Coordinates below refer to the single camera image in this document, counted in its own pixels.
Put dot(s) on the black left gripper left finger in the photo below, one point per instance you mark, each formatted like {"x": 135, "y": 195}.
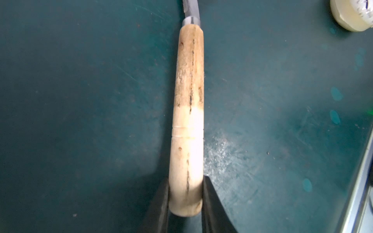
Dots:
{"x": 156, "y": 218}

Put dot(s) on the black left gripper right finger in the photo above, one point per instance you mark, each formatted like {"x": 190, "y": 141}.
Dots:
{"x": 214, "y": 217}

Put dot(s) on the small sickle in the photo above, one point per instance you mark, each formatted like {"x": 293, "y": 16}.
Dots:
{"x": 187, "y": 146}

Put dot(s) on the white frosted donut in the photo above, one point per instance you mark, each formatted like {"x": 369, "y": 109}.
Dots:
{"x": 353, "y": 15}

